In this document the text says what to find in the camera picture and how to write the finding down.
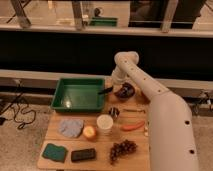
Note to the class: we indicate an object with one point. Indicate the white paper cup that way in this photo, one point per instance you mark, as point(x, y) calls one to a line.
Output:
point(104, 123)

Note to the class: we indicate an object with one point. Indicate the small beige blocks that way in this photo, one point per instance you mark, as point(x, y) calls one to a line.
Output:
point(146, 130)

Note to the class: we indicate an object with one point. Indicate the grey blue cloth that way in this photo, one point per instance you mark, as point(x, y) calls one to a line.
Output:
point(71, 128)

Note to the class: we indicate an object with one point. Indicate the thin metal tool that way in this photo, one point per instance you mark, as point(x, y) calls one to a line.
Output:
point(134, 110)

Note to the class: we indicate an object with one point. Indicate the wooden board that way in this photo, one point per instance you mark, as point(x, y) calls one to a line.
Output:
point(138, 161)

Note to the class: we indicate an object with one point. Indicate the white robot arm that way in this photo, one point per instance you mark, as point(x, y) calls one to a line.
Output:
point(171, 139)

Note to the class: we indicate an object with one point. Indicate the green sponge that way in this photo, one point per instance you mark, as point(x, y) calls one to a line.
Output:
point(55, 153)

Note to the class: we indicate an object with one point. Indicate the green plastic tray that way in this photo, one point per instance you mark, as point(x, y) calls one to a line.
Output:
point(79, 95)

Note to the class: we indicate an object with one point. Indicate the red yellow apple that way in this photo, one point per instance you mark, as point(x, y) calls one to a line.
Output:
point(89, 132)

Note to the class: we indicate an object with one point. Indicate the green box in background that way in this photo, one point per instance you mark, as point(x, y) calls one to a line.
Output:
point(103, 21)

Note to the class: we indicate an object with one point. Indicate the dark grape bunch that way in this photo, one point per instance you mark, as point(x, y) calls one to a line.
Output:
point(120, 149)

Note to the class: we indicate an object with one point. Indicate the orange carrot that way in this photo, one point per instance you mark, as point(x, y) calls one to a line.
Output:
point(132, 127)

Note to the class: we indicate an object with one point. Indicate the black sponge block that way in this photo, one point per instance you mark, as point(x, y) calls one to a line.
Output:
point(83, 155)

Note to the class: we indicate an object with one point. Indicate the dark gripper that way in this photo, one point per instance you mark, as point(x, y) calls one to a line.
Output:
point(127, 90)

